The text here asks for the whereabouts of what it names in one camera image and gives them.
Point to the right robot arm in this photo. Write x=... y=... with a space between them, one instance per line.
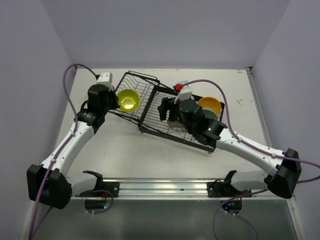
x=279 y=170

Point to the orange yellow bowl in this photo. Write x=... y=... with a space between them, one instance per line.
x=210 y=102

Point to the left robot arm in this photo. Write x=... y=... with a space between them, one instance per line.
x=65 y=152

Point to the black wire dish rack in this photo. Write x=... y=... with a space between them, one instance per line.
x=163 y=124

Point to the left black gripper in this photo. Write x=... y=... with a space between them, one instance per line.
x=115 y=104

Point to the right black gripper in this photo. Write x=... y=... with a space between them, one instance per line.
x=167 y=103

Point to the mint green bowl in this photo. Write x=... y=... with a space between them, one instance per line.
x=209 y=113

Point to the lime green bowl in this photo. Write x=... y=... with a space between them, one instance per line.
x=128 y=100

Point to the aluminium mounting rail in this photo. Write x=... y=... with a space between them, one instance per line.
x=162 y=187

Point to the red patterned bowl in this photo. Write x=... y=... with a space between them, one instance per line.
x=176 y=126

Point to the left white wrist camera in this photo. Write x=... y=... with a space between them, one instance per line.
x=106 y=79

